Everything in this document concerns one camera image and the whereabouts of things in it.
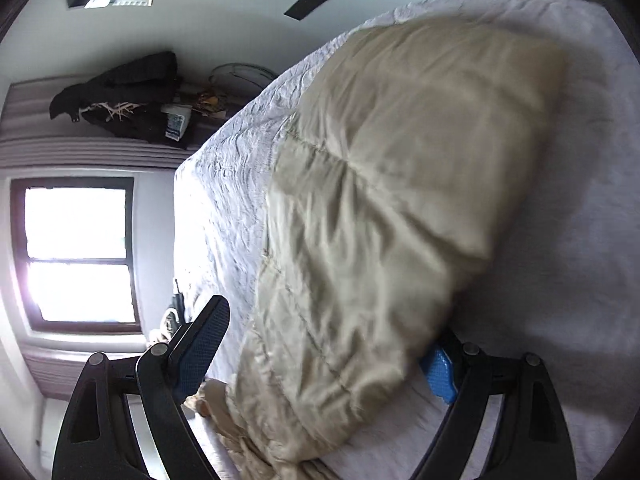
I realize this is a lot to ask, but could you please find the grey ribbed ledge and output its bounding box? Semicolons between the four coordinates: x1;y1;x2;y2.
22;350;81;401

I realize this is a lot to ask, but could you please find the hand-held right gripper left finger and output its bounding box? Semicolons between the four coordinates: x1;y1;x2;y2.
51;295;232;480

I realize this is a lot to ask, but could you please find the small white box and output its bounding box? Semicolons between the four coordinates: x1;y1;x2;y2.
161;104;193;141

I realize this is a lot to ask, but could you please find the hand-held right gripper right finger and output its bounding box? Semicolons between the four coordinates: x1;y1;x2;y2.
410;327;578;480

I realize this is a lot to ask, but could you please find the dark framed window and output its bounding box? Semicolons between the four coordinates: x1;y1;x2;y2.
10;176;143;333

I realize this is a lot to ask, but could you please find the grey ribbed shelf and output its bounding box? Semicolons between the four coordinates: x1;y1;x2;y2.
0;77;236;171

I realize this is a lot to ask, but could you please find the black jacket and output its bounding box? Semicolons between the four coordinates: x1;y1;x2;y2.
49;51;188;148

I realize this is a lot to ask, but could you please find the beige puffer jacket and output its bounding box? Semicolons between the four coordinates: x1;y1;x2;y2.
182;22;568;480

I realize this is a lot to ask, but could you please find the lavender textured bedspread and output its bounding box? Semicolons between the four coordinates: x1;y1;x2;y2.
172;0;640;480

